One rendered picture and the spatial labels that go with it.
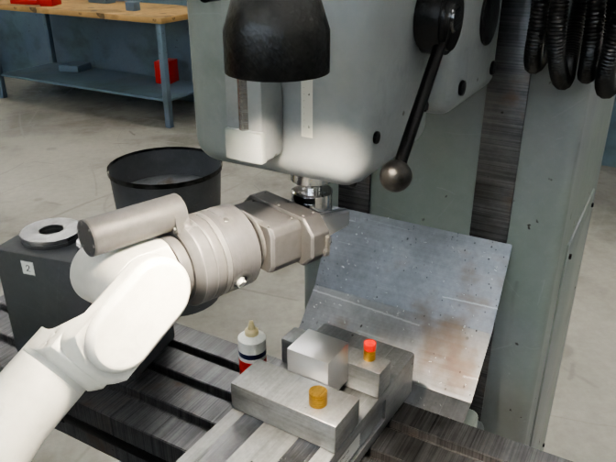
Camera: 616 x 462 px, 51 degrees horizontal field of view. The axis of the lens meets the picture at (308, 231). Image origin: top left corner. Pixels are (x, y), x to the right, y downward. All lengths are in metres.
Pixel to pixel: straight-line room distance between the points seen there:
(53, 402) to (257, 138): 0.28
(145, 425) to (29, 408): 0.39
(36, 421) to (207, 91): 0.34
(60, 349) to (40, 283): 0.47
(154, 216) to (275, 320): 2.23
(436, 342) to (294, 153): 0.56
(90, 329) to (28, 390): 0.07
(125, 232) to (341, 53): 0.24
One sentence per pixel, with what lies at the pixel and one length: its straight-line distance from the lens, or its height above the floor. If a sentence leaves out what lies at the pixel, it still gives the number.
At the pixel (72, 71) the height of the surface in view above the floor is 0.25.
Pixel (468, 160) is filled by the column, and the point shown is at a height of 1.20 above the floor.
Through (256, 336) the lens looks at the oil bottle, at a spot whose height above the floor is 1.01.
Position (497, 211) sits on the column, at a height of 1.13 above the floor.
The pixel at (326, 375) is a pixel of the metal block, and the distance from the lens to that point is 0.81.
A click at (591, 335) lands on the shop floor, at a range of 2.96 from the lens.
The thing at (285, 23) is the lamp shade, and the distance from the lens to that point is 0.42.
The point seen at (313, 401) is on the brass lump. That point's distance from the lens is 0.78.
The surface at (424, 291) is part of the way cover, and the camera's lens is 1.11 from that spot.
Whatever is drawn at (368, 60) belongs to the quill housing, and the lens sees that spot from 0.58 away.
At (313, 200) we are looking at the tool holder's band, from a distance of 0.71.
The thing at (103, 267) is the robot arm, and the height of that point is 1.26.
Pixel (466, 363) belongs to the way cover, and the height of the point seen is 0.91.
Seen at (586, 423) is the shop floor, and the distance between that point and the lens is 2.49.
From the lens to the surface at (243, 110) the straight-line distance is 0.59.
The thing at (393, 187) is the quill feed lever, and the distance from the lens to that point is 0.60.
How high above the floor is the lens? 1.54
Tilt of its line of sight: 25 degrees down
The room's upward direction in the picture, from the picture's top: straight up
